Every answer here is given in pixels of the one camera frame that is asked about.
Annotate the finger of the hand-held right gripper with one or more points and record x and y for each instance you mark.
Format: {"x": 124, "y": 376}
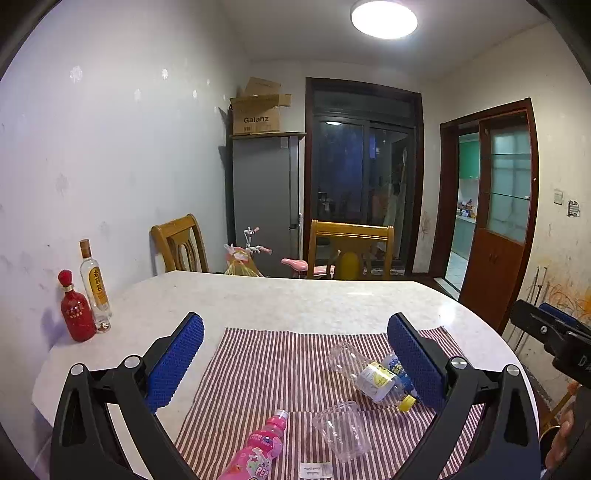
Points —
{"x": 561, "y": 314}
{"x": 531, "y": 318}

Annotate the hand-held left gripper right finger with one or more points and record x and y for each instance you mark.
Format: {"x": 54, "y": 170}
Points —
{"x": 413, "y": 362}

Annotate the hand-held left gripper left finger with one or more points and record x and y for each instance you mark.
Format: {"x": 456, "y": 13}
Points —
{"x": 178, "y": 364}

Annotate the blue cartoon drink bottle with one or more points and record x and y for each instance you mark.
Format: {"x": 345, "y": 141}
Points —
{"x": 397, "y": 367}

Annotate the clear bottle with yellow cap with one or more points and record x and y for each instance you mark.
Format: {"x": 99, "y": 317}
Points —
{"x": 374, "y": 376}

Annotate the clear plastic cup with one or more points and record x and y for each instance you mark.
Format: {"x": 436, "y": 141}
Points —
{"x": 344, "y": 431}

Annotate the pink drink bottle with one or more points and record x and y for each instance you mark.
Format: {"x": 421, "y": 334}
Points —
{"x": 258, "y": 445}

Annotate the person's right hand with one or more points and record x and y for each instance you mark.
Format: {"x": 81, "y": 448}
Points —
{"x": 561, "y": 436}

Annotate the small shiny round object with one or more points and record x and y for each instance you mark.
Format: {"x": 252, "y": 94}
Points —
{"x": 102, "y": 327}

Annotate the patterned door mat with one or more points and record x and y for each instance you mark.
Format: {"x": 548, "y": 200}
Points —
{"x": 397, "y": 270}

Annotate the striped cloth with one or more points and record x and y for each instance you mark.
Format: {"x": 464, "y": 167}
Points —
{"x": 277, "y": 364}

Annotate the kitchen counter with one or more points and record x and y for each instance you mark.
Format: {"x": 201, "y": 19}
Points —
{"x": 464, "y": 235}

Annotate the red liquor bottle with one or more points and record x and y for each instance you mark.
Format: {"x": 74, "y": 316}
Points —
{"x": 77, "y": 316}

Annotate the yellow rounded object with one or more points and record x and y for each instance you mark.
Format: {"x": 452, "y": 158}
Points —
{"x": 348, "y": 266}

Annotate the clear liquor bottle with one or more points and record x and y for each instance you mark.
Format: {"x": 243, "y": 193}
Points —
{"x": 94, "y": 281}

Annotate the yellow plastic bag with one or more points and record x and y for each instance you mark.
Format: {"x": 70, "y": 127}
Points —
{"x": 242, "y": 265}

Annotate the wooden chair with oval back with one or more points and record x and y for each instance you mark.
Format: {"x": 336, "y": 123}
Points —
{"x": 178, "y": 240}

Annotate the pink tricycle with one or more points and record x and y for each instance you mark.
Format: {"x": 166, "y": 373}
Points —
{"x": 295, "y": 264}

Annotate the grey refrigerator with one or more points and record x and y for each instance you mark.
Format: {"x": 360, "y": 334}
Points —
{"x": 261, "y": 203}

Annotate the dark glass sliding door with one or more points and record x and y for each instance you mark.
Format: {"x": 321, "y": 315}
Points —
{"x": 355, "y": 161}

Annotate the open cardboard box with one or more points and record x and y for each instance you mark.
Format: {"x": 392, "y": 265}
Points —
{"x": 256, "y": 117}

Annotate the round ceiling lamp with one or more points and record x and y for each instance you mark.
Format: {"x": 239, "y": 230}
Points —
{"x": 384, "y": 18}

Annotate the white wall pipe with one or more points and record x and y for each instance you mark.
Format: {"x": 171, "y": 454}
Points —
{"x": 541, "y": 284}
{"x": 532, "y": 284}

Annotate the black-edged wall sticker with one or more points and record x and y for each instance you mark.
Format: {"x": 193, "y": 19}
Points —
{"x": 574, "y": 207}

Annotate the white light switch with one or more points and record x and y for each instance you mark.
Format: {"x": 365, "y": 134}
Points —
{"x": 558, "y": 197}

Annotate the wooden chair with flat rail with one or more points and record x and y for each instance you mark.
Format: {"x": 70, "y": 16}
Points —
{"x": 351, "y": 230}

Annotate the green wall cabinet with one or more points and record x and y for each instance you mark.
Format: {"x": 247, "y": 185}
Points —
{"x": 469, "y": 159}

